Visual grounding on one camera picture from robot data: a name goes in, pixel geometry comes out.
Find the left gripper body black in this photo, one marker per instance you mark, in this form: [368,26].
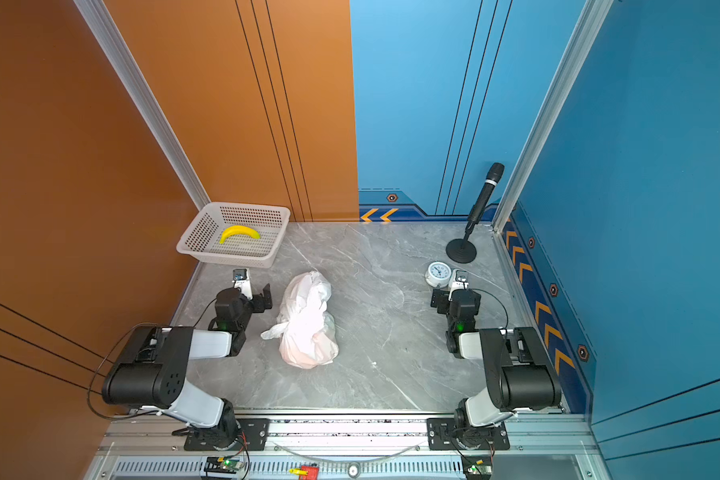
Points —
[255,301]

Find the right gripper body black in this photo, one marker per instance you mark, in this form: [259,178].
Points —
[448,300]

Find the white plastic bag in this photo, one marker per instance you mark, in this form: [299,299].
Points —
[305,328]

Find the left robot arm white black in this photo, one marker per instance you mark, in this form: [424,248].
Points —
[150,373]

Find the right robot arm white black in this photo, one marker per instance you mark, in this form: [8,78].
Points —
[518,376]

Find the round white clock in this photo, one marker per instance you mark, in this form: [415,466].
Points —
[438,275]

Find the black microphone on stand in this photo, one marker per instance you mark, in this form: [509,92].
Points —
[462,250]

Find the white plastic basket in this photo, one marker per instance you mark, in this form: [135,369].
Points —
[200,240]

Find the yellow banana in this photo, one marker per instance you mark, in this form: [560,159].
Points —
[238,230]

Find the green circuit board left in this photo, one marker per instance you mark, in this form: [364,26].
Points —
[224,468]

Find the circuit board right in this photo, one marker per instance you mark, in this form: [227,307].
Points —
[479,470]

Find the red yellow button box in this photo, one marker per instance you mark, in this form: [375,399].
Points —
[305,472]

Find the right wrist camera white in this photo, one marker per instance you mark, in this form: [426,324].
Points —
[458,281]

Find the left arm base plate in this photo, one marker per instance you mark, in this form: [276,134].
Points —
[252,435]

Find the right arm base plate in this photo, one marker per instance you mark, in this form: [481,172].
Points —
[443,434]

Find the aluminium front rail frame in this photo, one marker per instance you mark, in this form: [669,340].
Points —
[355,444]

